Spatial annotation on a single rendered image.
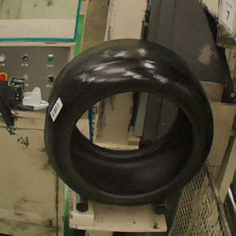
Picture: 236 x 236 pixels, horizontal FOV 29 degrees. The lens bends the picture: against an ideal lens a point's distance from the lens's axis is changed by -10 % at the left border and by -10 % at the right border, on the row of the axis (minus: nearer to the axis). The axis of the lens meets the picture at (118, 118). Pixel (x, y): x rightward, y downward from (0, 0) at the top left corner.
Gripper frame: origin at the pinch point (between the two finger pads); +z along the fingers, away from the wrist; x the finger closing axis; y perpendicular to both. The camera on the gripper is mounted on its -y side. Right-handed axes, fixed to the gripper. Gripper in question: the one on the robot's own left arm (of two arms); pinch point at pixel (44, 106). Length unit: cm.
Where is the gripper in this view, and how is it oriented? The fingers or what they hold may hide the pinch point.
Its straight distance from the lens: 155.3
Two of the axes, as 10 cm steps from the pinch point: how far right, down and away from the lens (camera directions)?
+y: 2.2, -8.6, -4.7
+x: -0.7, -4.9, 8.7
